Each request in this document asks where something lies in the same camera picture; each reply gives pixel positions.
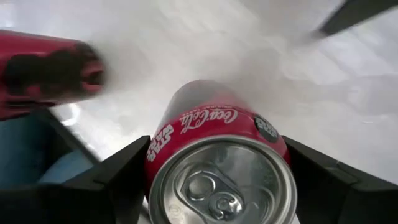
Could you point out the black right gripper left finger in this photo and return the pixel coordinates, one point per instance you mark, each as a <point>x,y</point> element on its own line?
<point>77,202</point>

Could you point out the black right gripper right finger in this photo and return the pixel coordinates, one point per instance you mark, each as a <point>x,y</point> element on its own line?
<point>348,202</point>

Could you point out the red Coca-Cola can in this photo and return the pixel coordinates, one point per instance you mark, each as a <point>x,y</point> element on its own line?
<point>46,74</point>

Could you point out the red soda can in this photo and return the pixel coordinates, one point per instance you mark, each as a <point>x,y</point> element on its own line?
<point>202,130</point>

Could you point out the person's leg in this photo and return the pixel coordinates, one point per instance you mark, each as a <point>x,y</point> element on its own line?
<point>21,149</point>

